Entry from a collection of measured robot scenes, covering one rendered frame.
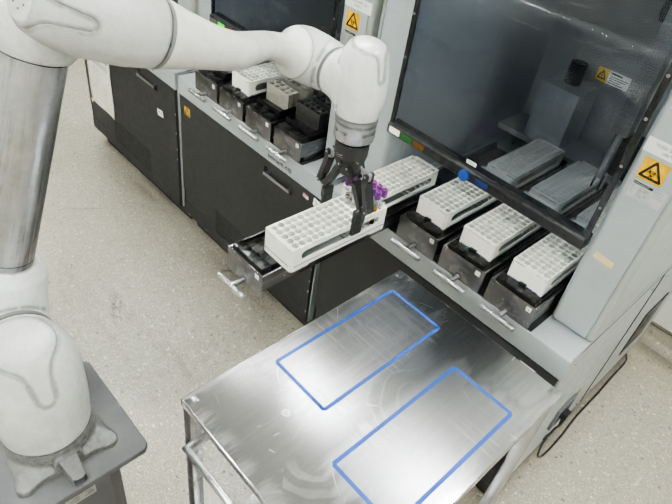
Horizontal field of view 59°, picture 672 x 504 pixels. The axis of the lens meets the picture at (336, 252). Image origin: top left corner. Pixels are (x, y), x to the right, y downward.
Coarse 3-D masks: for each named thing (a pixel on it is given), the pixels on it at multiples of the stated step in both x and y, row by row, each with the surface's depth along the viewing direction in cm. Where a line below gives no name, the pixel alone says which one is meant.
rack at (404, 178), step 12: (384, 168) 166; (396, 168) 167; (408, 168) 169; (420, 168) 169; (432, 168) 170; (384, 180) 162; (396, 180) 164; (408, 180) 163; (420, 180) 165; (432, 180) 170; (396, 192) 160; (408, 192) 166; (384, 204) 163
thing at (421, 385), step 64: (320, 320) 125; (384, 320) 128; (448, 320) 130; (256, 384) 111; (320, 384) 113; (384, 384) 115; (448, 384) 117; (512, 384) 119; (192, 448) 104; (256, 448) 101; (320, 448) 103; (384, 448) 104; (448, 448) 106; (512, 448) 132
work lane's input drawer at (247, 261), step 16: (400, 208) 163; (384, 224) 161; (240, 240) 142; (256, 240) 145; (240, 256) 139; (256, 256) 139; (240, 272) 142; (256, 272) 136; (272, 272) 137; (288, 272) 142; (256, 288) 139
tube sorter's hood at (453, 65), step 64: (448, 0) 134; (512, 0) 123; (576, 0) 118; (640, 0) 114; (448, 64) 141; (512, 64) 128; (576, 64) 118; (640, 64) 109; (448, 128) 148; (512, 128) 134; (576, 128) 123; (640, 128) 113; (512, 192) 141; (576, 192) 128
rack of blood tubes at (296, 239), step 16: (320, 208) 139; (336, 208) 141; (352, 208) 142; (384, 208) 142; (272, 224) 132; (288, 224) 133; (304, 224) 133; (320, 224) 134; (336, 224) 135; (368, 224) 143; (272, 240) 130; (288, 240) 129; (304, 240) 129; (320, 240) 130; (336, 240) 140; (352, 240) 140; (272, 256) 133; (288, 256) 128; (304, 256) 134; (320, 256) 134
